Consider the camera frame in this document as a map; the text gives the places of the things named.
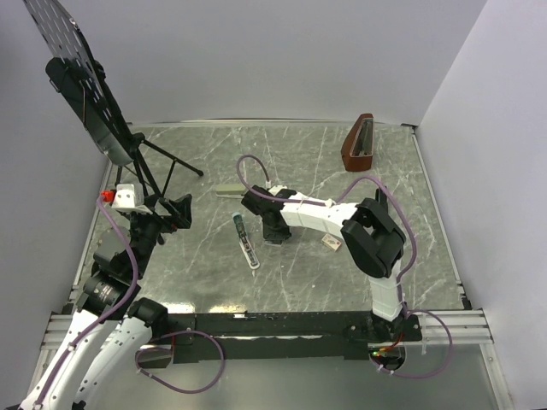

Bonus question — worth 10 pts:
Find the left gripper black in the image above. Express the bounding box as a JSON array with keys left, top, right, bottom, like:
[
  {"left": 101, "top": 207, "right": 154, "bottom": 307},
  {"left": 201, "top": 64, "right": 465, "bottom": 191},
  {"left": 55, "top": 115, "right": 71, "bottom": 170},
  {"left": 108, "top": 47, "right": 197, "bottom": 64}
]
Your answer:
[{"left": 126, "top": 192, "right": 191, "bottom": 276}]

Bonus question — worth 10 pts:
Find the blue stapler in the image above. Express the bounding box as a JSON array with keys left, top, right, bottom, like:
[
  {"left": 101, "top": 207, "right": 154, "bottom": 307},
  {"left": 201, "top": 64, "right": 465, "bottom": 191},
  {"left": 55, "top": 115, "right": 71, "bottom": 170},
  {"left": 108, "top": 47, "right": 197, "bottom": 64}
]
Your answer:
[{"left": 232, "top": 212, "right": 260, "bottom": 271}]

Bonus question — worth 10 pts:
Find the white staple box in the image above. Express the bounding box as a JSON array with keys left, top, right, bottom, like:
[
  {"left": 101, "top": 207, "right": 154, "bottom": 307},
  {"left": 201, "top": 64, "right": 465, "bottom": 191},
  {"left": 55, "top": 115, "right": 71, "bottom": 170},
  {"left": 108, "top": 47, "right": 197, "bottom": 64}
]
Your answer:
[{"left": 321, "top": 234, "right": 342, "bottom": 252}]

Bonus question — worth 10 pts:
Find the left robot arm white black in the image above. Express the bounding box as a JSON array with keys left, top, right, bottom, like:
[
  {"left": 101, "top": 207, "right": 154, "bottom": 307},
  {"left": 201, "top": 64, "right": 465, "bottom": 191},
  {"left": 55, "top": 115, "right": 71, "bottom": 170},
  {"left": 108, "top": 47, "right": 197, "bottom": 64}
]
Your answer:
[{"left": 18, "top": 185, "right": 192, "bottom": 409}]

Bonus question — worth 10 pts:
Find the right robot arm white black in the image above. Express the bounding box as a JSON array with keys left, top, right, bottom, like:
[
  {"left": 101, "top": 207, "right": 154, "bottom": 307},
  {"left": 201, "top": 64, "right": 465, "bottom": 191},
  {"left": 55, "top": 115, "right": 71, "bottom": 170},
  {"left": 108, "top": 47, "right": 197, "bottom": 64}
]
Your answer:
[{"left": 241, "top": 185, "right": 406, "bottom": 340}]

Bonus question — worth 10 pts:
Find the beige stapler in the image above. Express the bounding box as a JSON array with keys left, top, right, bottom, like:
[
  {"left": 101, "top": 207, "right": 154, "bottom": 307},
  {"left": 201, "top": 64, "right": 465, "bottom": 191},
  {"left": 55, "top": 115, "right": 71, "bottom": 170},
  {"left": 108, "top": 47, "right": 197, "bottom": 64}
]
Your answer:
[{"left": 215, "top": 184, "right": 247, "bottom": 199}]

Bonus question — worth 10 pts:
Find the black tripod stand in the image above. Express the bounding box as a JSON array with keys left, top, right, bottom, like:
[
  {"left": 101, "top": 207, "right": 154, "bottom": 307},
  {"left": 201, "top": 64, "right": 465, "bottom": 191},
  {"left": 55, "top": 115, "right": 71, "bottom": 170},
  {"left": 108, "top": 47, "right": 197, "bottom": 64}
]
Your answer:
[{"left": 115, "top": 132, "right": 204, "bottom": 197}]

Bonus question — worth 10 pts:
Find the brown wooden metronome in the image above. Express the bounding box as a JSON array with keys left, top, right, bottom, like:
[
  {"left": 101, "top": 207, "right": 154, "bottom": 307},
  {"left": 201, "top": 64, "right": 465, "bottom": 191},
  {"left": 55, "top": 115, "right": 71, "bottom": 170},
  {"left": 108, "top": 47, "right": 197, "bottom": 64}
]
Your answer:
[{"left": 340, "top": 113, "right": 374, "bottom": 173}]

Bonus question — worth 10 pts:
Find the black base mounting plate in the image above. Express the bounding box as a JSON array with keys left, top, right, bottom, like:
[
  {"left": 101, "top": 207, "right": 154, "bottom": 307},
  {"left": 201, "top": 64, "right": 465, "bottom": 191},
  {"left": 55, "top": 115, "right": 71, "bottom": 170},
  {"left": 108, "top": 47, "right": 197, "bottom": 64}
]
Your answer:
[{"left": 128, "top": 309, "right": 422, "bottom": 364}]

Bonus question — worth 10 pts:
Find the black perforated panel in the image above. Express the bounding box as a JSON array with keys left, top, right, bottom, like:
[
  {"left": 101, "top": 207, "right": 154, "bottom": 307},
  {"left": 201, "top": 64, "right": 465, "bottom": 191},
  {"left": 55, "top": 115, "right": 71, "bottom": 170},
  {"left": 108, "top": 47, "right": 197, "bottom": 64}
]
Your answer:
[{"left": 24, "top": 1, "right": 135, "bottom": 166}]

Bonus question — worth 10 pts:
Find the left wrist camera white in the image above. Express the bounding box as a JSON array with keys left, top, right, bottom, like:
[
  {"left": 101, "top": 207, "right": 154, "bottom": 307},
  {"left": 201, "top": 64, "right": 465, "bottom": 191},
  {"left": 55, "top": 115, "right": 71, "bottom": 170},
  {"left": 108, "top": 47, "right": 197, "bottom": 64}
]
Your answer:
[{"left": 98, "top": 183, "right": 151, "bottom": 214}]

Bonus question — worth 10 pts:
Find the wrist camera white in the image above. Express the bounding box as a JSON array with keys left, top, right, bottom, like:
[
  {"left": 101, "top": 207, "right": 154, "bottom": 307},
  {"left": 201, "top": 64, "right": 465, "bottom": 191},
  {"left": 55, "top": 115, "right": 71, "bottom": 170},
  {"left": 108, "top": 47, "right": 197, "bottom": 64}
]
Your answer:
[
  {"left": 266, "top": 181, "right": 286, "bottom": 196},
  {"left": 98, "top": 183, "right": 151, "bottom": 214}
]

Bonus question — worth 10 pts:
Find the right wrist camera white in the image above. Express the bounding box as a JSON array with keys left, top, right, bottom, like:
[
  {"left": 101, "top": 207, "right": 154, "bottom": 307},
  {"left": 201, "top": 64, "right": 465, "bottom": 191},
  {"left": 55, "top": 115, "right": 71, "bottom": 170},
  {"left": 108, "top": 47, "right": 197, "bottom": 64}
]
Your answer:
[{"left": 266, "top": 181, "right": 286, "bottom": 196}]

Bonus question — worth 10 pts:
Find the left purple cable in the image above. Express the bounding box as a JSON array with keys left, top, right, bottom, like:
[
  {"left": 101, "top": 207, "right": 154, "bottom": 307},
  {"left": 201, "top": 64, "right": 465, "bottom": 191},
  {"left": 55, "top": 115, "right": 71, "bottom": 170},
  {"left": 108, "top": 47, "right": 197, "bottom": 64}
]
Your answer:
[{"left": 33, "top": 198, "right": 140, "bottom": 407}]

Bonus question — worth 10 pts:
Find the purple cable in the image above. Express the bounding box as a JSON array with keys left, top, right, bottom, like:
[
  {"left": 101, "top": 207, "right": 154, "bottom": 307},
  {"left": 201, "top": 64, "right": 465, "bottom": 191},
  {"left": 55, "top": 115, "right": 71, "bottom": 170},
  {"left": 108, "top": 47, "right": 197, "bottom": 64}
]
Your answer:
[
  {"left": 237, "top": 154, "right": 418, "bottom": 317},
  {"left": 33, "top": 198, "right": 140, "bottom": 407}
]

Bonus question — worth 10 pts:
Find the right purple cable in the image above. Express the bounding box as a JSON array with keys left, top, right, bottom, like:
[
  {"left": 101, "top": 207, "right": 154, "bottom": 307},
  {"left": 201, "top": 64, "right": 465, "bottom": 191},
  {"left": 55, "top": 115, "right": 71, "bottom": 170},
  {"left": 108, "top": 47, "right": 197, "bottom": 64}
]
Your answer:
[{"left": 237, "top": 154, "right": 418, "bottom": 317}]

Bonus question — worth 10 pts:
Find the aluminium rail frame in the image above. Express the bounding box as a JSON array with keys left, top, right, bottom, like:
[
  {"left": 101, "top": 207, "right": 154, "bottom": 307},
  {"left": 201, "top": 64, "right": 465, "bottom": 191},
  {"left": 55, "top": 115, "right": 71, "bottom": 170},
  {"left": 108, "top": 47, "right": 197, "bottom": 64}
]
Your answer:
[{"left": 39, "top": 310, "right": 494, "bottom": 351}]

